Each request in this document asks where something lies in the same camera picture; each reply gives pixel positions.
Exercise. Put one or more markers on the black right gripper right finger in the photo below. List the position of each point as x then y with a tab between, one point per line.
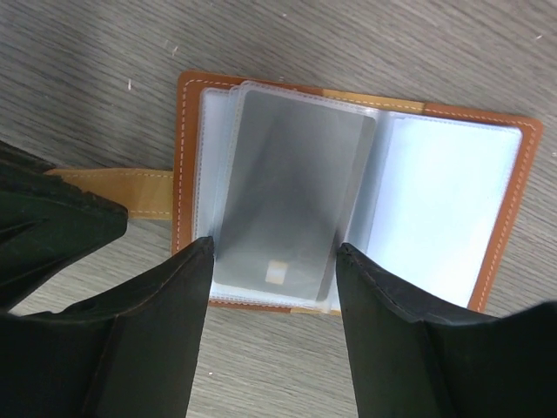
396	368

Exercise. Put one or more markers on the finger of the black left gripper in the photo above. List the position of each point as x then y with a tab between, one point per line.
47	224

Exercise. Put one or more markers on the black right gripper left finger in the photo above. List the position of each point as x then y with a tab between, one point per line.
151	328

